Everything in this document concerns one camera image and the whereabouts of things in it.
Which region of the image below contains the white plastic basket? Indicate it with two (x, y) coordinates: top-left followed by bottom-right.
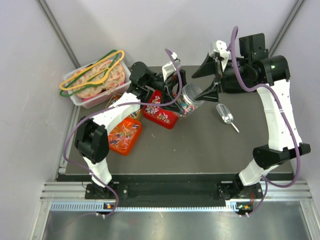
(63, 60), (131, 109)

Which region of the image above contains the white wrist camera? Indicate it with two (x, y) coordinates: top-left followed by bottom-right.
(162, 52), (182, 81)
(208, 40), (230, 62)

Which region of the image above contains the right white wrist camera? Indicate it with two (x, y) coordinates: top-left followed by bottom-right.
(208, 40), (230, 62)

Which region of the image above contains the pile of wrapped candies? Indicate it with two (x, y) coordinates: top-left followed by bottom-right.
(143, 95), (170, 125)

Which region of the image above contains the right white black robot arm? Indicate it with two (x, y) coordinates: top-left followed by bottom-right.
(193, 33), (311, 200)

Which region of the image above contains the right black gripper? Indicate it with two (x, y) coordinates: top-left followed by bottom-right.
(191, 52), (249, 104)

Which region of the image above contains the red candy tray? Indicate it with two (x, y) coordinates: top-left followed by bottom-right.
(142, 105), (178, 130)

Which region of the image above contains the gold tin candy box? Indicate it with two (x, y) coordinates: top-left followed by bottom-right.
(105, 93), (142, 121)

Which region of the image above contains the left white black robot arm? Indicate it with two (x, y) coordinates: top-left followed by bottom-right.
(74, 59), (186, 199)

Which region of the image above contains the green clothes hanger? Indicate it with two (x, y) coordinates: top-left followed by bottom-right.
(59, 50), (126, 99)

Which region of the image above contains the silver metal scoop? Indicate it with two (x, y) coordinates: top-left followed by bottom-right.
(216, 103), (240, 133)

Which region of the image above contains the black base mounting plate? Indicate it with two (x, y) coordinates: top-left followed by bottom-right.
(84, 174), (265, 201)

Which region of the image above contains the orange candy tray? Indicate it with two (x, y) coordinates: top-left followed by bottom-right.
(108, 117), (143, 156)

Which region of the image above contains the yellow clothes hanger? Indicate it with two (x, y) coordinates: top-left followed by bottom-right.
(58, 50), (126, 91)

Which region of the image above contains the clear glass jar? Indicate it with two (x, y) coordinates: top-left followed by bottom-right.
(176, 83), (205, 118)

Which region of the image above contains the aluminium frame rail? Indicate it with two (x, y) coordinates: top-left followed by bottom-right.
(40, 181), (313, 202)

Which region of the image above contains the floral patterned cloth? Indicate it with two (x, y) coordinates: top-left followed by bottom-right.
(68, 60), (126, 100)

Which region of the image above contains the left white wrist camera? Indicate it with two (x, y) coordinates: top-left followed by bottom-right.
(162, 52), (182, 81)

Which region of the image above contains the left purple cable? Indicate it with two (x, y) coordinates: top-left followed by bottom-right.
(62, 48), (183, 217)

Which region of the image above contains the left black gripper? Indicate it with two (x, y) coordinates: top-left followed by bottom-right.
(144, 69), (194, 115)

